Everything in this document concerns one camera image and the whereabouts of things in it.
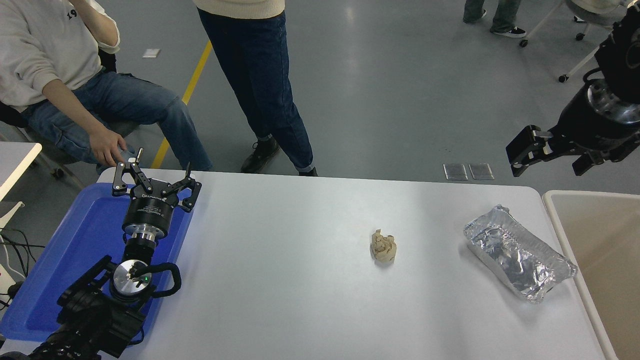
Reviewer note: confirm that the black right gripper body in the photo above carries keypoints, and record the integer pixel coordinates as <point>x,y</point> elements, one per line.
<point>595,130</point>

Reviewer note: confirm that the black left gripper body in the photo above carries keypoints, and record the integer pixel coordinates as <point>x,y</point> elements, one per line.
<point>150,210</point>

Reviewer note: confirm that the silver foil tray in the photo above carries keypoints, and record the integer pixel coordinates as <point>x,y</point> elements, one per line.
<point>520,260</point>

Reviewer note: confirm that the seated person's left forearm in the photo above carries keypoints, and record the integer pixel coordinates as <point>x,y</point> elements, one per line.
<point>92,17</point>

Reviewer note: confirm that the seated person's right forearm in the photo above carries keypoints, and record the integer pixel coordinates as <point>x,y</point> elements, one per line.
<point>70,107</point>

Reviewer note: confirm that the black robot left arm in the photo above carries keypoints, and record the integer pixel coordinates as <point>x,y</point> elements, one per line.
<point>90,320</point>

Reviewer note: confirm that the metal floor plate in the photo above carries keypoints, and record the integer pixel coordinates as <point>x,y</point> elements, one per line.
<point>481,171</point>
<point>455,172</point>

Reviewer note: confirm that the seated person's right hand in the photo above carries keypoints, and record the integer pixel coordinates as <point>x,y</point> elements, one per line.
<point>107,145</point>

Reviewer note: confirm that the blue plastic tray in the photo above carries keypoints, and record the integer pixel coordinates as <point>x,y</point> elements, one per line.
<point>85,235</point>

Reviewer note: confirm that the large pale bin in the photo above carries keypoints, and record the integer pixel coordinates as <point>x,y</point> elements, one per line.
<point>600,235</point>

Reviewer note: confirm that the white-framed wheeled chair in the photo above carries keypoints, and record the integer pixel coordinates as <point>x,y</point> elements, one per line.
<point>595,15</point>

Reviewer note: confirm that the white paper scrap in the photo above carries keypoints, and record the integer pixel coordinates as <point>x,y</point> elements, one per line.
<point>151,53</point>

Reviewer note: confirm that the white side table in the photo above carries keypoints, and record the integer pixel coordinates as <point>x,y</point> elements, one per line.
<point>15,160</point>

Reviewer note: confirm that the distant person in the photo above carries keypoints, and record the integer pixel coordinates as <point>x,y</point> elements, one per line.
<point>502,15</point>

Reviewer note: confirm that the black office chair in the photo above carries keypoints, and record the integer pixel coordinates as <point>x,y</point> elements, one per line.
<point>10,115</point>

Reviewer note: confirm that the standing person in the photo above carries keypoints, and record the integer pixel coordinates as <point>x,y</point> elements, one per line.
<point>255,65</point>

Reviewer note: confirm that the seated person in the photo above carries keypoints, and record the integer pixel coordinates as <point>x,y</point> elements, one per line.
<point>40,45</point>

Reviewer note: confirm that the white power strip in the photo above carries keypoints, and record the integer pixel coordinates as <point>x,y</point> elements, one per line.
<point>4,280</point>

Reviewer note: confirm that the crumpled tan paper ball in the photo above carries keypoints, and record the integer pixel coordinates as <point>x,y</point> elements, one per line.
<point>384,247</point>

